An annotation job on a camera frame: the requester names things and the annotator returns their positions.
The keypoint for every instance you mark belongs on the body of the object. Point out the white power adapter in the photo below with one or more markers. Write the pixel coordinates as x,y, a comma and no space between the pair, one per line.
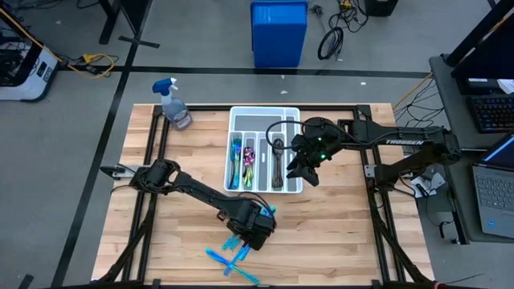
431,182

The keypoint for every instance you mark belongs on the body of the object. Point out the white equipment cart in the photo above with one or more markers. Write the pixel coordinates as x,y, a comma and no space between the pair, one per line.
24,86

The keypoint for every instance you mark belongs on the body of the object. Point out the grey laptop desk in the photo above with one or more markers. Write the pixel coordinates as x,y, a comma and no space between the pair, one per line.
458,168

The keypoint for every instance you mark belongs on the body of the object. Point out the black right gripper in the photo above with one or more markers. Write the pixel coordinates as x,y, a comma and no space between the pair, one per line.
311,152

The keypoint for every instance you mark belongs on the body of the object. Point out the black keyboard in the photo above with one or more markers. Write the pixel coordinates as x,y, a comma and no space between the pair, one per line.
494,114

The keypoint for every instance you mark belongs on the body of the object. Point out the blue plastic bin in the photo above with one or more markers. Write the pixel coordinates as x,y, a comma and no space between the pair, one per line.
279,36

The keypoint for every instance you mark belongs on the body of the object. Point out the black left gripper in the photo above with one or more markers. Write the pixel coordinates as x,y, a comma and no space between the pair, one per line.
261,230

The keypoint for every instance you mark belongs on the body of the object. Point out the grey laptop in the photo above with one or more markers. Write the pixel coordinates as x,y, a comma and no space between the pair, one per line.
496,192

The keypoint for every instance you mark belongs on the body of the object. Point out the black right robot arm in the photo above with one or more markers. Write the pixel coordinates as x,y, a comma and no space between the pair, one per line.
401,140

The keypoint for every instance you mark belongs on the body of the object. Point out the black floor stand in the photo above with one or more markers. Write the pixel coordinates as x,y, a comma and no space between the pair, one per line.
107,28

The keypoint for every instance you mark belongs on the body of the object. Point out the black desk monitor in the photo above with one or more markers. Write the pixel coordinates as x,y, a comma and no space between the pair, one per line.
490,56

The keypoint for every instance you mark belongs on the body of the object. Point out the white cutlery tray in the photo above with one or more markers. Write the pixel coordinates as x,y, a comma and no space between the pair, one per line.
263,176

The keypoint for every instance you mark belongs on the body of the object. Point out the grey monitor desk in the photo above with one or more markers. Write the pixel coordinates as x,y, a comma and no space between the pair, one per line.
445,100

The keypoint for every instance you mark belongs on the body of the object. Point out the black box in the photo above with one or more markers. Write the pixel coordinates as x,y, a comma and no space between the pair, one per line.
381,7

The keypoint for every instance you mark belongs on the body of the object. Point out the iridescent fork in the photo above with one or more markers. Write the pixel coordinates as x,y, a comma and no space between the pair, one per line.
239,146
233,176
237,160

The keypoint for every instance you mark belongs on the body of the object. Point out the blue-capped spray bottle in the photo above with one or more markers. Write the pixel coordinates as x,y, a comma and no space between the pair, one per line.
178,114

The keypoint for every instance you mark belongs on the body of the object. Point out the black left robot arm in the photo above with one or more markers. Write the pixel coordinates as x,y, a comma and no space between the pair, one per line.
192,188

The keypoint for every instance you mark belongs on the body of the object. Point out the black aluminium table frame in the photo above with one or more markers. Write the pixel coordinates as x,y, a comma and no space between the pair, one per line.
363,112

